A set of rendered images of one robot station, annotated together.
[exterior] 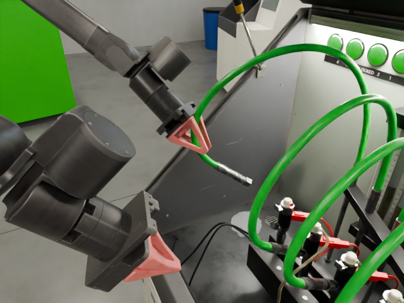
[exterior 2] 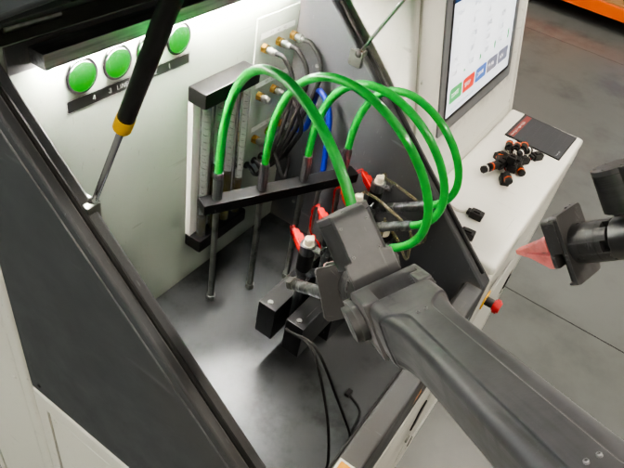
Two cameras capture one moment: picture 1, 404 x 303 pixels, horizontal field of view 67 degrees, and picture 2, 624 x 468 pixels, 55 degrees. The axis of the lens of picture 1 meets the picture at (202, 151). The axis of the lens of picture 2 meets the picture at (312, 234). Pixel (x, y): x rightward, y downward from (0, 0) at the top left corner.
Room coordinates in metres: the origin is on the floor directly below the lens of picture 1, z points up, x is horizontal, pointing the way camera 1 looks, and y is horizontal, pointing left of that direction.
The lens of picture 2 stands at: (0.93, 0.42, 1.80)
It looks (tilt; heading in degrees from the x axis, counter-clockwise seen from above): 42 degrees down; 234
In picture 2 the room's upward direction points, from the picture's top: 12 degrees clockwise
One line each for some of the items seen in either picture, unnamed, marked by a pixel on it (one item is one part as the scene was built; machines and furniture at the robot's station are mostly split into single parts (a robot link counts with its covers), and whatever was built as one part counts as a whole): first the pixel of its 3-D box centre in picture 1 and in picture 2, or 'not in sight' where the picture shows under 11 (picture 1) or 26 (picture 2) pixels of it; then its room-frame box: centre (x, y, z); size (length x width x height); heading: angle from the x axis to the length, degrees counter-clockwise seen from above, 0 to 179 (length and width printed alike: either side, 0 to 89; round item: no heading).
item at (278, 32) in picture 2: not in sight; (276, 88); (0.40, -0.52, 1.20); 0.13 x 0.03 x 0.31; 27
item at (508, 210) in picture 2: not in sight; (503, 178); (-0.20, -0.37, 0.97); 0.70 x 0.22 x 0.03; 27
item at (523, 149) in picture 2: not in sight; (513, 159); (-0.23, -0.39, 1.01); 0.23 x 0.11 x 0.06; 27
